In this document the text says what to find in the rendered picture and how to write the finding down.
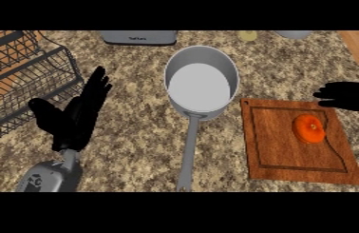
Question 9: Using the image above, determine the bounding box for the grey round container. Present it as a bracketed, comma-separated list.
[274, 29, 315, 40]

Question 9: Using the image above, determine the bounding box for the orange squash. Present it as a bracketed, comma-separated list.
[291, 113, 327, 145]

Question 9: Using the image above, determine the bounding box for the pale yellow round object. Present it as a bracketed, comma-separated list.
[237, 29, 260, 43]

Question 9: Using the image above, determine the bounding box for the black wire basket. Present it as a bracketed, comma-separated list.
[0, 29, 86, 138]

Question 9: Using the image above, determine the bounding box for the brown wooden cutting board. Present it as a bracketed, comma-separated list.
[240, 98, 359, 185]

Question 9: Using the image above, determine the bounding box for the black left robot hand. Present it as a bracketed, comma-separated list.
[27, 66, 114, 152]

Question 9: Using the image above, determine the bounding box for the brown wooden panel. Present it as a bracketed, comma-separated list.
[337, 29, 359, 66]

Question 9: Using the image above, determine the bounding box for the grey metal pot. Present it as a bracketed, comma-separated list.
[163, 45, 241, 193]

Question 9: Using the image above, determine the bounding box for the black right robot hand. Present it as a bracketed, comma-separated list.
[312, 81, 359, 112]

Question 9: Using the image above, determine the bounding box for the grey toaster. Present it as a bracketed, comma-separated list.
[98, 29, 181, 47]

